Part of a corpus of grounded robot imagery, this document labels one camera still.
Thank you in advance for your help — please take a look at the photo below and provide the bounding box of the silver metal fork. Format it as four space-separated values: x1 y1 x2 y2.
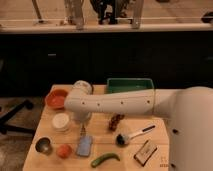
80 124 86 137

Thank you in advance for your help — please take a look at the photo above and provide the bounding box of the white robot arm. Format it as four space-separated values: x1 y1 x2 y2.
64 80 213 171

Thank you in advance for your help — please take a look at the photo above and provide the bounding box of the white paper cup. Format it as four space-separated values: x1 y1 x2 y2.
52 113 70 131

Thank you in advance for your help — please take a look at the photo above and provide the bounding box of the small steel cup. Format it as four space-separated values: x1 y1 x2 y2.
35 137 52 155

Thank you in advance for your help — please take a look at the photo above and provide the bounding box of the blue sponge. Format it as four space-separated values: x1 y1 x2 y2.
76 135 93 157

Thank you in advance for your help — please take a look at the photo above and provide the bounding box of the orange plastic bowl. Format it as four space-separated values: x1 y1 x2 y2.
45 89 68 109

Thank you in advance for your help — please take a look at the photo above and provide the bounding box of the orange tomato toy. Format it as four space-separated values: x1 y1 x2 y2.
56 144 72 159

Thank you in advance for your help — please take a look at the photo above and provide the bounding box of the green plastic tray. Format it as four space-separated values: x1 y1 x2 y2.
106 78 154 93

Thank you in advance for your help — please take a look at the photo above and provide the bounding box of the black white dish brush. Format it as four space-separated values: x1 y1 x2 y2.
116 125 155 146

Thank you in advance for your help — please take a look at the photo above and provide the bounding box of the dark brown card box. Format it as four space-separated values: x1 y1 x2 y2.
134 140 157 167

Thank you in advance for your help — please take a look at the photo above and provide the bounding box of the black office chair base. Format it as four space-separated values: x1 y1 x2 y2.
0 100 35 135

